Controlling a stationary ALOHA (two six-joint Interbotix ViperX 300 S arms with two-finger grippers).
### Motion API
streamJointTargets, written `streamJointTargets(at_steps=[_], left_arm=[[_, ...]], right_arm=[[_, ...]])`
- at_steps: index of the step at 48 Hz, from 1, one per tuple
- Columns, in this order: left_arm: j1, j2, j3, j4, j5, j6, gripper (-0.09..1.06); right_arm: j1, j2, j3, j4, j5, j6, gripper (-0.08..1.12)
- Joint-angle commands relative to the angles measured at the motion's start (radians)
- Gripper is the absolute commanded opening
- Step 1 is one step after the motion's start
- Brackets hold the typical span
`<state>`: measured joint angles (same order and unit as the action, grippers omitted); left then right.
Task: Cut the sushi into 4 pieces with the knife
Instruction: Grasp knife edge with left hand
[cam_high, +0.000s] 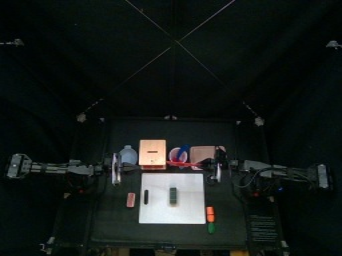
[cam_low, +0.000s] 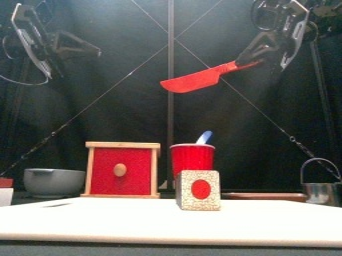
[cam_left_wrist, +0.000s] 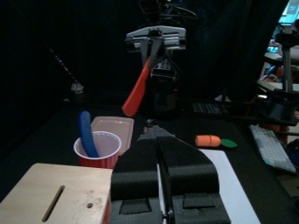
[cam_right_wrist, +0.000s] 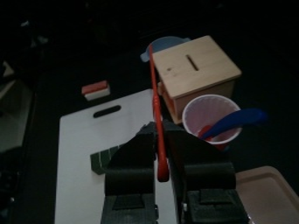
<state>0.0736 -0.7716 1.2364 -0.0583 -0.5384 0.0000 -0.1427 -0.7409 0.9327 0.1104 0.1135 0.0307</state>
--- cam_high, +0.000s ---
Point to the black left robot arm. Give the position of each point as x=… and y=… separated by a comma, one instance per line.
x=53, y=167

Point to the black label sheet white print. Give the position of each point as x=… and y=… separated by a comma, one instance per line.
x=262, y=230

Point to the grey bowl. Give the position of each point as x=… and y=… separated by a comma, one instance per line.
x=128, y=156

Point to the red toy knife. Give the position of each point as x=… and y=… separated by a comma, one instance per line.
x=182, y=164

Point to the wooden box with red front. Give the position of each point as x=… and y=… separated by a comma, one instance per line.
x=152, y=153

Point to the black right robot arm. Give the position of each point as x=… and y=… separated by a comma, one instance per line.
x=262, y=165

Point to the toy sushi roll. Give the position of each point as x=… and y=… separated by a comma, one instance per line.
x=172, y=196

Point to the black marker pen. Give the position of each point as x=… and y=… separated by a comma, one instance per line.
x=146, y=196

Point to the white cutting board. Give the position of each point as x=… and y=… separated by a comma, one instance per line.
x=187, y=210

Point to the grey frame clamp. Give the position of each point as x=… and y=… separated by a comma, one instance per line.
x=15, y=42
x=80, y=117
x=333, y=44
x=259, y=121

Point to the red and white block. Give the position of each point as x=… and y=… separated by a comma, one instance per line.
x=129, y=200

